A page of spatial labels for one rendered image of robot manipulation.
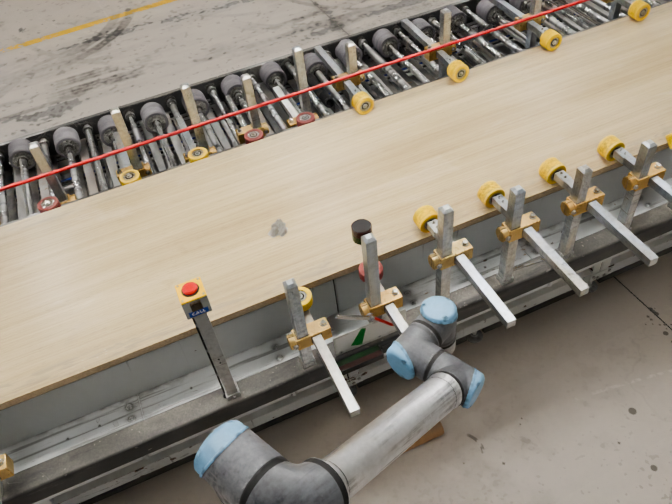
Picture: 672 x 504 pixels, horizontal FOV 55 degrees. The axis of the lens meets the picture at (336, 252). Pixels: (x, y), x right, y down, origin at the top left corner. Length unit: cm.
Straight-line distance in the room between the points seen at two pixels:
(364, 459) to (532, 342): 191
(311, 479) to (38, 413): 133
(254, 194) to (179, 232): 31
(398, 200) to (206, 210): 70
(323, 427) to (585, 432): 106
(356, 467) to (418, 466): 151
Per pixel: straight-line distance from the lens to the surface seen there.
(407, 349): 155
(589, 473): 279
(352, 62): 282
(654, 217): 267
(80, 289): 231
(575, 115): 275
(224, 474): 117
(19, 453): 239
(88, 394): 228
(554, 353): 304
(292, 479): 114
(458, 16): 354
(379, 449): 126
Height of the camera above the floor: 247
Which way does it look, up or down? 47 degrees down
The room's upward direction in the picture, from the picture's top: 8 degrees counter-clockwise
